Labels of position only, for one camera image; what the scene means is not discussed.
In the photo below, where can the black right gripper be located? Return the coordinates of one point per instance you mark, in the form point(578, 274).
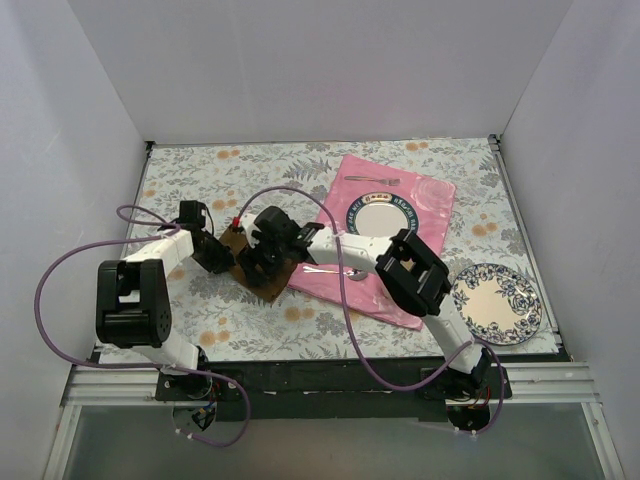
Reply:
point(258, 260)

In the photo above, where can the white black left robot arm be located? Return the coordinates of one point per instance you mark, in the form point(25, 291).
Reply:
point(133, 309)

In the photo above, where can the blue floral white plate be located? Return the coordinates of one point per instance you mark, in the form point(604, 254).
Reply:
point(498, 304)

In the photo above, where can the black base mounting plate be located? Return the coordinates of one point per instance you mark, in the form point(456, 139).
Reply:
point(326, 389)

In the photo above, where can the pink floral placemat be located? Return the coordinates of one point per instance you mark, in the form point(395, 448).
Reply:
point(433, 201)

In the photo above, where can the silver fork on placemat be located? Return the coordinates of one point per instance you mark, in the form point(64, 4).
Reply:
point(383, 181)

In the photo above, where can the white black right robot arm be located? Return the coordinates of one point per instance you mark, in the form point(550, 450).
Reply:
point(416, 279)

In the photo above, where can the silver spoon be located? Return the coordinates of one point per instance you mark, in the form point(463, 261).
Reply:
point(352, 274)

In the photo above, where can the green rimmed white plate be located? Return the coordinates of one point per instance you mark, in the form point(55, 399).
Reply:
point(379, 214)

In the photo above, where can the aluminium table frame rail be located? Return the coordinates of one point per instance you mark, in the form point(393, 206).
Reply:
point(552, 428)

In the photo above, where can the brown cloth napkin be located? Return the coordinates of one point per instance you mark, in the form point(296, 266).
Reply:
point(274, 285)

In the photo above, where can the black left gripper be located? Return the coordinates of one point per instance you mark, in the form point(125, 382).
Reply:
point(216, 252)

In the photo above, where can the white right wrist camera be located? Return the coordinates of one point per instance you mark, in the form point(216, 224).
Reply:
point(247, 225)

